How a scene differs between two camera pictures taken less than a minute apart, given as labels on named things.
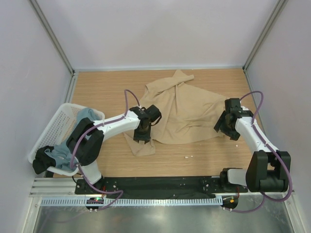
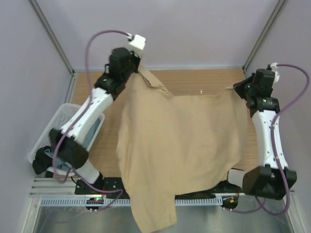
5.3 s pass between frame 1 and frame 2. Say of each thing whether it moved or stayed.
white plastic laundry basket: stayed
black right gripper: moved
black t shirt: stayed
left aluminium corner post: stayed
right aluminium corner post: stayed
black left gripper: moved
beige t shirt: moved
